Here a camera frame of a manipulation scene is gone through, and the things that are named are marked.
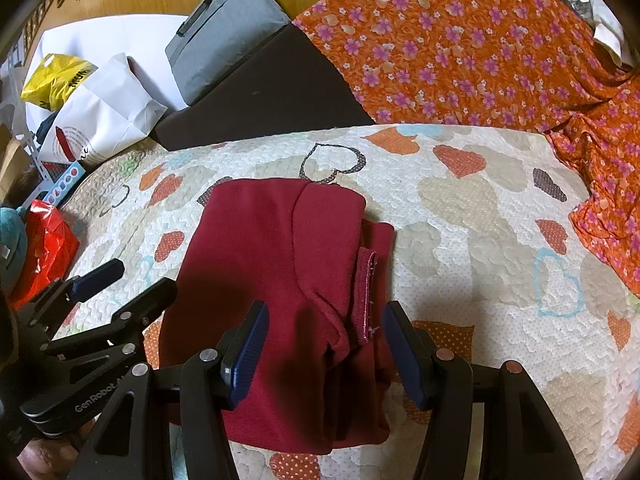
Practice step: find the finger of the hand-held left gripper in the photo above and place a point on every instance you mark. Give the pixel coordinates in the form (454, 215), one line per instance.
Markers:
(145, 302)
(95, 280)

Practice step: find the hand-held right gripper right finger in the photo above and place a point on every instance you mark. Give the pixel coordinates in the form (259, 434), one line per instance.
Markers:
(405, 355)

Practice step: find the cardboard box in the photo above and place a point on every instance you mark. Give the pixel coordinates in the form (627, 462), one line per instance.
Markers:
(12, 165)

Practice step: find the orange floral cloth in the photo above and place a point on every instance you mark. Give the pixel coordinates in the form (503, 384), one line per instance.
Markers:
(450, 50)

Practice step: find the yellow plastic bag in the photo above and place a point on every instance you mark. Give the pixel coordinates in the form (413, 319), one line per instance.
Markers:
(50, 82)

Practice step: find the teal soft toy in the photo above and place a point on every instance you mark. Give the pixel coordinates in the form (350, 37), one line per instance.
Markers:
(12, 245)

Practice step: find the person's left hand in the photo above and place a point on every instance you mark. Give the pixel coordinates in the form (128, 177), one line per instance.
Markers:
(50, 460)

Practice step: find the silver foil bag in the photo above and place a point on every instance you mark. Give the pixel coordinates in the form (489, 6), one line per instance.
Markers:
(572, 2)

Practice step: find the red plastic bag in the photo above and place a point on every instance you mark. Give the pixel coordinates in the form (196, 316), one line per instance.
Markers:
(47, 245)

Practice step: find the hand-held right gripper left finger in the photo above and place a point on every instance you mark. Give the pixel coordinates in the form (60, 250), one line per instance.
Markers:
(245, 360)

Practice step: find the heart patterned quilt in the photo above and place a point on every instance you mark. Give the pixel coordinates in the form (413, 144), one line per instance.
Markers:
(475, 260)

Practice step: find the white cloth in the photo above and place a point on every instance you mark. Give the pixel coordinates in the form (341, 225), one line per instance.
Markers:
(610, 40)

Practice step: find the grey case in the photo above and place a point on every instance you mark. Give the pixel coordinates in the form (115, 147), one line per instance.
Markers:
(225, 35)

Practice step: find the dark brown cushion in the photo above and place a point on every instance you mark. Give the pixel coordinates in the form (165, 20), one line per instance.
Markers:
(260, 95)

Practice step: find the white paper bag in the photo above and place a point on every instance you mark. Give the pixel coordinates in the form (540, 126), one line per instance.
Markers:
(110, 110)

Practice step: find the maroon shirt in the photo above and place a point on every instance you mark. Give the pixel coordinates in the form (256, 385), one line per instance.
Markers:
(260, 260)

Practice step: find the colourful dotted box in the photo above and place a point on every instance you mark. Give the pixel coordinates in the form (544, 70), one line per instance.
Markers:
(62, 182)

